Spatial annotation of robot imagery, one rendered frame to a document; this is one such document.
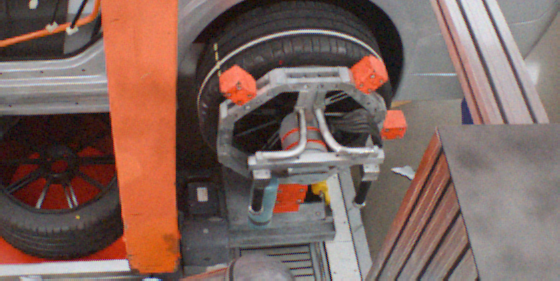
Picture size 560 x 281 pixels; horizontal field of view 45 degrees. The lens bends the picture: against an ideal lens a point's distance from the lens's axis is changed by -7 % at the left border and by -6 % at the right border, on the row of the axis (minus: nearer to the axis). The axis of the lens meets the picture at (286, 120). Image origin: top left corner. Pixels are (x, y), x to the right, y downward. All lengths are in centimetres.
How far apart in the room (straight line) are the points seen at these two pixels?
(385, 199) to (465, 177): 247
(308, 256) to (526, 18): 133
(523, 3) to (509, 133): 159
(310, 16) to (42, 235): 121
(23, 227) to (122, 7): 130
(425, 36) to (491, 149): 157
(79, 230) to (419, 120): 189
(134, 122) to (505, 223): 110
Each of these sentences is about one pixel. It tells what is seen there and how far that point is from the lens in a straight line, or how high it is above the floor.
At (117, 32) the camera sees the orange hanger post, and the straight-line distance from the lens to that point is 151.
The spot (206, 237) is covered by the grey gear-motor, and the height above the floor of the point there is 41.
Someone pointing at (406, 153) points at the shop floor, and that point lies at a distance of 350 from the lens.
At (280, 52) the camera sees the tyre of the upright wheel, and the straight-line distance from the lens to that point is 215.
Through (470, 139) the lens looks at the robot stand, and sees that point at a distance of 89.
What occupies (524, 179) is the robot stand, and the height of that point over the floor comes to 203.
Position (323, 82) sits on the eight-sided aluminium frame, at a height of 112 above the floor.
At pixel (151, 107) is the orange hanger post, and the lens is 169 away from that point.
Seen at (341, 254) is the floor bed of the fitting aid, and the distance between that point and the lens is 302.
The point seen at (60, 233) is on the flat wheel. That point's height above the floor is 48.
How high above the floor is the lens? 267
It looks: 50 degrees down
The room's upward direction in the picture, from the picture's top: 11 degrees clockwise
